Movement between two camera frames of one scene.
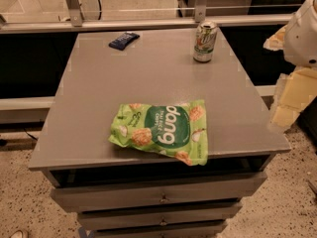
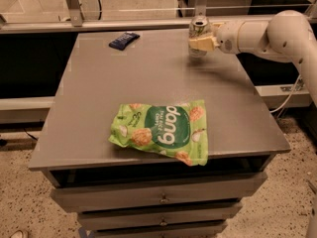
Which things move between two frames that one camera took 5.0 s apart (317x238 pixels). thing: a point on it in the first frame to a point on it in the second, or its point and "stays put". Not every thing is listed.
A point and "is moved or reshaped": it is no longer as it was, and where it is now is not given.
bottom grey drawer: [207, 230] stays put
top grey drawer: [81, 190] stays put
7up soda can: [205, 40] is moved or reshaped
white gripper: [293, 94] to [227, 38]
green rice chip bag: [177, 129] stays put
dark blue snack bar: [124, 41] stays put
